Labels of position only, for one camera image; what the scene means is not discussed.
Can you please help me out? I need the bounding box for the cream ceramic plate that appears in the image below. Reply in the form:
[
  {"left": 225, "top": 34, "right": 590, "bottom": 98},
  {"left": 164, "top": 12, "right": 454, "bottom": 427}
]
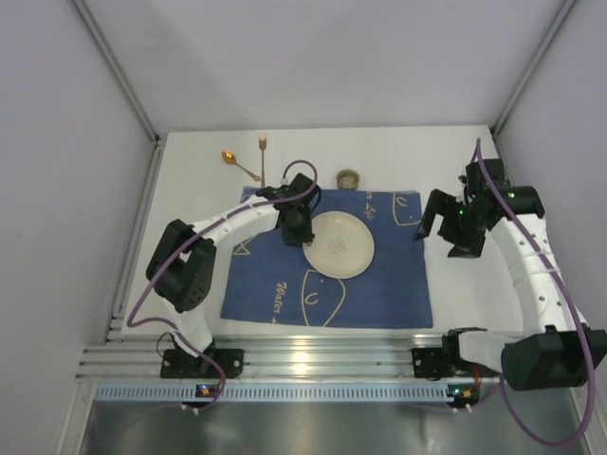
[{"left": 303, "top": 211, "right": 376, "bottom": 280}]

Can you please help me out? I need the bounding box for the blue placemat cloth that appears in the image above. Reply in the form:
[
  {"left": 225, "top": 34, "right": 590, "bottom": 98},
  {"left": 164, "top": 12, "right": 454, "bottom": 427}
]
[{"left": 220, "top": 190, "right": 433, "bottom": 329}]

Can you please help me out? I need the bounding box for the speckled ceramic cup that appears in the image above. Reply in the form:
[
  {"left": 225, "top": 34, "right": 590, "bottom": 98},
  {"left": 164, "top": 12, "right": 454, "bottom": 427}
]
[{"left": 336, "top": 169, "right": 360, "bottom": 191}]

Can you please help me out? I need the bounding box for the copper fork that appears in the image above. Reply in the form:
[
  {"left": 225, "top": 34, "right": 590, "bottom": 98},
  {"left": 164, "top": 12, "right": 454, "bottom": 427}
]
[{"left": 258, "top": 134, "right": 267, "bottom": 188}]

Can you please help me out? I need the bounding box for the copper spoon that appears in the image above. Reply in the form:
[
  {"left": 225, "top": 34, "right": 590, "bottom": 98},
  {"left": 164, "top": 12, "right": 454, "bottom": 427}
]
[{"left": 221, "top": 150, "right": 261, "bottom": 182}]

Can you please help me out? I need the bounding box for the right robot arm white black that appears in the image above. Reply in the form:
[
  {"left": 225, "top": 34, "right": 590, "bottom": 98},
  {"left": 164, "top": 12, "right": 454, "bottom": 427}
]
[{"left": 414, "top": 158, "right": 606, "bottom": 391}]

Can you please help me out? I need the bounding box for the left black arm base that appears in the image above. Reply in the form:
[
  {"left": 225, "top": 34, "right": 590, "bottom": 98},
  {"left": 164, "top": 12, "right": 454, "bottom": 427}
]
[{"left": 157, "top": 336, "right": 245, "bottom": 379}]

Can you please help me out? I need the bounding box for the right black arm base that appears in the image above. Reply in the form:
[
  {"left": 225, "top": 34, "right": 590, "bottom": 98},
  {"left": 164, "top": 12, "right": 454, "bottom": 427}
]
[{"left": 412, "top": 330, "right": 498, "bottom": 381}]

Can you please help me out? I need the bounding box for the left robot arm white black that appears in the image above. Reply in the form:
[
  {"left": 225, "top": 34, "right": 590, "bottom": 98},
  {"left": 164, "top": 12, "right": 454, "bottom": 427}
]
[{"left": 141, "top": 173, "right": 322, "bottom": 358}]

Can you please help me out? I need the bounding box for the aluminium mounting rail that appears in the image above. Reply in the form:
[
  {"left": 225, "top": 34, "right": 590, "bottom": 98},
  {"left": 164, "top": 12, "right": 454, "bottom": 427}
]
[{"left": 74, "top": 326, "right": 594, "bottom": 381}]

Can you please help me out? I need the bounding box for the right aluminium frame post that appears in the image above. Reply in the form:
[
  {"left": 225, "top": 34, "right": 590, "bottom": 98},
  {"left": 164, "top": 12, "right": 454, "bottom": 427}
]
[{"left": 489, "top": 0, "right": 579, "bottom": 140}]

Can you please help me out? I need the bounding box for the aluminium frame post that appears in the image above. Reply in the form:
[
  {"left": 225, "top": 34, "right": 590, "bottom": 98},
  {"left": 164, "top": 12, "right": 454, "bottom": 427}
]
[
  {"left": 489, "top": 0, "right": 579, "bottom": 140},
  {"left": 68, "top": 0, "right": 160, "bottom": 144}
]

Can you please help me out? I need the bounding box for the perforated cable duct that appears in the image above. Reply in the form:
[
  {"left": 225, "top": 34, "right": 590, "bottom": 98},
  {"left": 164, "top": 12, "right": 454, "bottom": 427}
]
[{"left": 95, "top": 382, "right": 478, "bottom": 404}]

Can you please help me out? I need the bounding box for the left aluminium frame post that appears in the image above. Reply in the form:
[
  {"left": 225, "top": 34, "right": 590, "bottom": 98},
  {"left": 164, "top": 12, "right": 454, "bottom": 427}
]
[{"left": 68, "top": 0, "right": 160, "bottom": 144}]

